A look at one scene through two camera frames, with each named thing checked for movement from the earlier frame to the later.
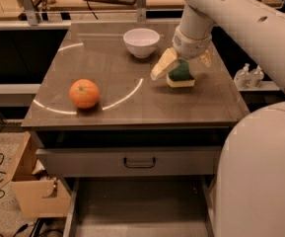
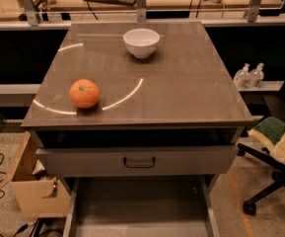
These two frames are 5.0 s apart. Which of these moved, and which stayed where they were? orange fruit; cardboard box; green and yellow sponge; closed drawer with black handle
Moved: green and yellow sponge
Stayed: orange fruit; cardboard box; closed drawer with black handle
